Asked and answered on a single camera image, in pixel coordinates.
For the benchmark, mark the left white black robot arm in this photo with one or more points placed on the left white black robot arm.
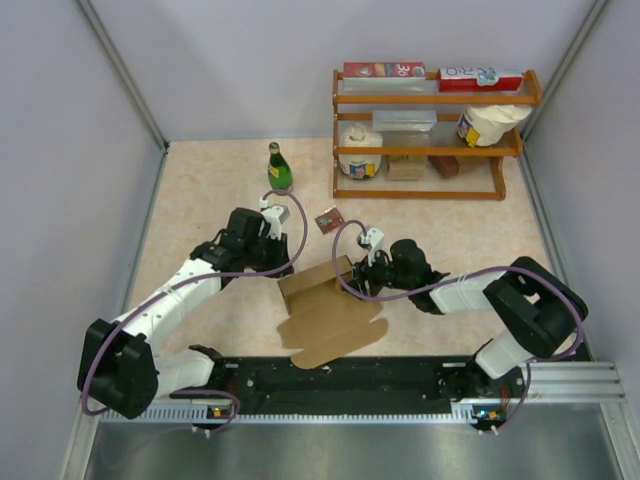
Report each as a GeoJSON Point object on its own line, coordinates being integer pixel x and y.
{"type": "Point", "coordinates": [121, 366]}

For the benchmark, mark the silver foil box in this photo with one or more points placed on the silver foil box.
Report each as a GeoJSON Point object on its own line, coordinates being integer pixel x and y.
{"type": "Point", "coordinates": [403, 120]}

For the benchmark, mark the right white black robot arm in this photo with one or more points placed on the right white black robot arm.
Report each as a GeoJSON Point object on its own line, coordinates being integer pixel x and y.
{"type": "Point", "coordinates": [537, 310]}

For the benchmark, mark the brown red block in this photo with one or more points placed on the brown red block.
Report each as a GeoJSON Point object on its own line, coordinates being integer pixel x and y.
{"type": "Point", "coordinates": [446, 166]}

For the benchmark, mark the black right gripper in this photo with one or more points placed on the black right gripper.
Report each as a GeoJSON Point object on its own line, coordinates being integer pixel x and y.
{"type": "Point", "coordinates": [363, 272]}

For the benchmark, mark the brown cardboard box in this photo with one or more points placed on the brown cardboard box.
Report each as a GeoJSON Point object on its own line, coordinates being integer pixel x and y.
{"type": "Point", "coordinates": [326, 323]}

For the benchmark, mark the red white wrap box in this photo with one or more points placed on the red white wrap box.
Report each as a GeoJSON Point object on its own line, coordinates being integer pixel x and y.
{"type": "Point", "coordinates": [478, 79]}

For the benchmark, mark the large white flour bag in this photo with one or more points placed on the large white flour bag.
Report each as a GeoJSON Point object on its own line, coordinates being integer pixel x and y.
{"type": "Point", "coordinates": [484, 126]}

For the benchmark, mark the small red packet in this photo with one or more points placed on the small red packet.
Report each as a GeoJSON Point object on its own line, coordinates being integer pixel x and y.
{"type": "Point", "coordinates": [329, 220]}

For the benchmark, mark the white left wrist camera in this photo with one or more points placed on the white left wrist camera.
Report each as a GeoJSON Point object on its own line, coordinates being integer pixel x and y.
{"type": "Point", "coordinates": [275, 216]}

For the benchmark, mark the green glass bottle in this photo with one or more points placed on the green glass bottle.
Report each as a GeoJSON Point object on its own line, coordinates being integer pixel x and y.
{"type": "Point", "coordinates": [279, 172]}

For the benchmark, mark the wooden shelf rack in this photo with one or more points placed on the wooden shelf rack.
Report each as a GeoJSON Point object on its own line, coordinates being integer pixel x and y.
{"type": "Point", "coordinates": [443, 141]}

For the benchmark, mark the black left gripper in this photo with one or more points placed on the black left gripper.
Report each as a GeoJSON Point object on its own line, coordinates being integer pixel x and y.
{"type": "Point", "coordinates": [280, 249]}

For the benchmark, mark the tan block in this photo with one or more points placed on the tan block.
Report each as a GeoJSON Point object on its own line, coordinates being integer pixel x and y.
{"type": "Point", "coordinates": [406, 167]}

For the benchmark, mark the red foil box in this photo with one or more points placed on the red foil box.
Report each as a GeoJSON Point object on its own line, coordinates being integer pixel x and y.
{"type": "Point", "coordinates": [387, 71]}

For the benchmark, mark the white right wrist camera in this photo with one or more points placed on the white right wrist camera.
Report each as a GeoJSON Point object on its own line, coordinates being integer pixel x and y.
{"type": "Point", "coordinates": [371, 240]}

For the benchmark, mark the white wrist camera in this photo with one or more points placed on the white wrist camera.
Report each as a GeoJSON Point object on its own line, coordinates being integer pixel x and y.
{"type": "Point", "coordinates": [371, 240]}
{"type": "Point", "coordinates": [275, 216]}

